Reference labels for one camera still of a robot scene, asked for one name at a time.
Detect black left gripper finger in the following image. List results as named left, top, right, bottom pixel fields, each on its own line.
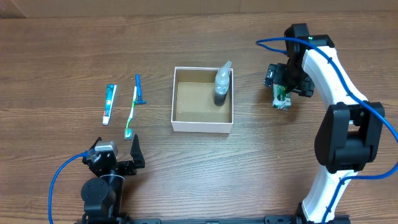
left=92, top=137, right=102, bottom=147
left=130, top=134, right=144, bottom=165

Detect green Dettol soap bar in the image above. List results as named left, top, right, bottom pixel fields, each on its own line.
left=272, top=84, right=292, bottom=110

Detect green white toothbrush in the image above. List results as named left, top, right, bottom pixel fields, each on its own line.
left=124, top=86, right=137, bottom=140

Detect blue disposable razor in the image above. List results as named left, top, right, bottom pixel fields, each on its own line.
left=135, top=74, right=147, bottom=105

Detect green white toothpaste tube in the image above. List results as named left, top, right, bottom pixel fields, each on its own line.
left=102, top=84, right=118, bottom=126

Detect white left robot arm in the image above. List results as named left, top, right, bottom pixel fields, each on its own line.
left=81, top=135, right=145, bottom=223

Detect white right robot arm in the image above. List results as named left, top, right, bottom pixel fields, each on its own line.
left=264, top=23, right=385, bottom=223

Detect foam soap pump bottle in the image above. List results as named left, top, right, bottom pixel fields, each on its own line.
left=213, top=60, right=232, bottom=106

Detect white cardboard box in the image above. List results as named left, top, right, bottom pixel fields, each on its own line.
left=171, top=67, right=234, bottom=134

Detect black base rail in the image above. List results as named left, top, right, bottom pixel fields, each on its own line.
left=74, top=214, right=351, bottom=224

